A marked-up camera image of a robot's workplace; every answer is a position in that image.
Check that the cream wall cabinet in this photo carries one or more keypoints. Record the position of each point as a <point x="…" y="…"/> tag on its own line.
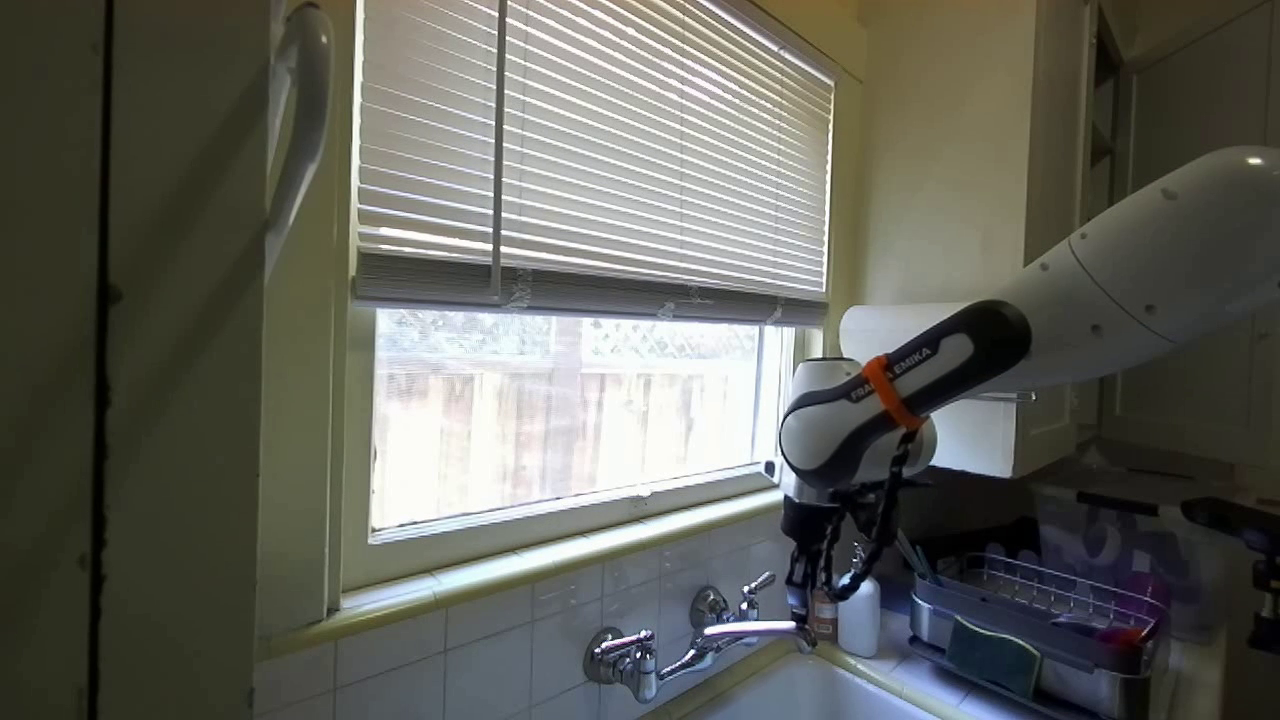
<point x="1064" y="123"/>

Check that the metal dish drying rack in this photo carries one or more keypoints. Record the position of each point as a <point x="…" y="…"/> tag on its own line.
<point x="1042" y="626"/>

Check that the white soap dispenser bottle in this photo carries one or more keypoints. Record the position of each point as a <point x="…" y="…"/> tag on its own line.
<point x="856" y="618"/>

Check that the blind tilt wand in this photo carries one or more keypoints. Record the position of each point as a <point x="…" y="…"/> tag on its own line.
<point x="497" y="133"/>

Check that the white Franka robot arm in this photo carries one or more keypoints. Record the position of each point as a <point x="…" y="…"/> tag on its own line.
<point x="1064" y="320"/>

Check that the white venetian window blind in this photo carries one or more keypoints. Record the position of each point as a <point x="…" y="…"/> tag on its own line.
<point x="602" y="145"/>

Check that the chrome tap swivel nozzle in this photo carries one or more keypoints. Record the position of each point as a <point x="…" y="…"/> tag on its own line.
<point x="747" y="628"/>

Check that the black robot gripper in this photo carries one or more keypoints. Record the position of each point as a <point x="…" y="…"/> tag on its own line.
<point x="813" y="546"/>

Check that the window with cream frame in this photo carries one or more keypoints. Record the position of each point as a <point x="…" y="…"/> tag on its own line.
<point x="561" y="414"/>

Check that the white ceramic sink basin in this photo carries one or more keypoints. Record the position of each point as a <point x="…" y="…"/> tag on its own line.
<point x="802" y="692"/>

